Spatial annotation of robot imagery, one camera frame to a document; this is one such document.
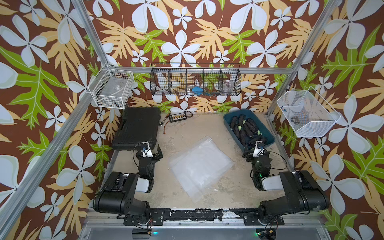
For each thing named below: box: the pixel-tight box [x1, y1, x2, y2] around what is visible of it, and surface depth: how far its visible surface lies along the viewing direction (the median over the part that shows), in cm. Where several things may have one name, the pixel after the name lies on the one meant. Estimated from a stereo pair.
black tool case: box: [111, 107, 161, 151], surface depth 104 cm
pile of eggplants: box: [229, 114, 267, 147], surface depth 109 cm
